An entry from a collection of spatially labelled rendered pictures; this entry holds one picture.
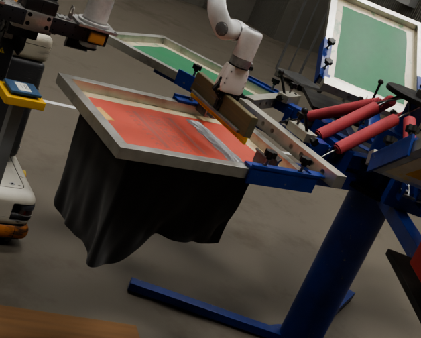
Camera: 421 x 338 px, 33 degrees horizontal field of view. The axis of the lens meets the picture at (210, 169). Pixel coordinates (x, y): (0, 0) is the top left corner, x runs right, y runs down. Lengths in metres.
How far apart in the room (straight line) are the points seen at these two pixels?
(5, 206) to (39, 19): 0.93
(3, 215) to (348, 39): 2.06
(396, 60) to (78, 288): 2.13
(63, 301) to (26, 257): 0.33
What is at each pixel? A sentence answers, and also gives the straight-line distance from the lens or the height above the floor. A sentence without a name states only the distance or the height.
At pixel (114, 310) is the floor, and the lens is 3.22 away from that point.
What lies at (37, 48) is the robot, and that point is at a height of 0.85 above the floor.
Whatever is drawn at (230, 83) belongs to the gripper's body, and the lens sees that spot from 2.51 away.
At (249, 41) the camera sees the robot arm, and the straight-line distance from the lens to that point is 2.47.
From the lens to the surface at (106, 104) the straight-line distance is 2.55.
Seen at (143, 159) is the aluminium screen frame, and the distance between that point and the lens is 2.14.
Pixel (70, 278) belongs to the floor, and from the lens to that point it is 3.33.
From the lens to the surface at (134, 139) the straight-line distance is 2.30.
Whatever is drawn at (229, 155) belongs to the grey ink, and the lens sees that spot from 2.49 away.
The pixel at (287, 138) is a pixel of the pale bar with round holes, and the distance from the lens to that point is 2.74.
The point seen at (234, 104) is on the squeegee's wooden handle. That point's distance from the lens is 2.47.
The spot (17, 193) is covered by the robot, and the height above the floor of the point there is 0.27.
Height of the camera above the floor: 1.69
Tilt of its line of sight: 18 degrees down
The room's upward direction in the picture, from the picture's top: 23 degrees clockwise
